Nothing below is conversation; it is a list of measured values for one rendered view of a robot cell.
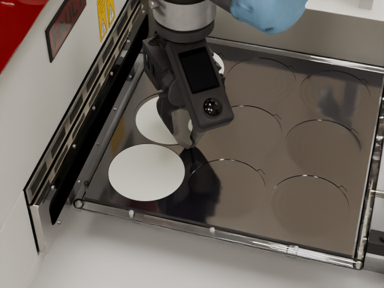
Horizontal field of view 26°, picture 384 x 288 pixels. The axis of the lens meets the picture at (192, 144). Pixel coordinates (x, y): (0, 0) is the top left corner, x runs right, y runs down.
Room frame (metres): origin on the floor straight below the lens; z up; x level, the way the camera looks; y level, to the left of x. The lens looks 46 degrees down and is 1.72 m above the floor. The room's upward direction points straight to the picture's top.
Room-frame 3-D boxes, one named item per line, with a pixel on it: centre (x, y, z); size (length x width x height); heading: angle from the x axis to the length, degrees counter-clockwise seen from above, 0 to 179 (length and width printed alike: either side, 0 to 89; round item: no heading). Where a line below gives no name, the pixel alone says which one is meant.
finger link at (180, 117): (0.79, 0.02, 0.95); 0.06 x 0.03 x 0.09; 26
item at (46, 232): (0.85, 0.13, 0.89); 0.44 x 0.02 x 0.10; 165
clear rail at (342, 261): (0.63, -0.03, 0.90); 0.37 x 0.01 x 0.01; 75
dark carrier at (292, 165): (0.81, -0.07, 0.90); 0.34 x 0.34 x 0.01; 75
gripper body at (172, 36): (0.80, 0.01, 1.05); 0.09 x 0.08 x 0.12; 26
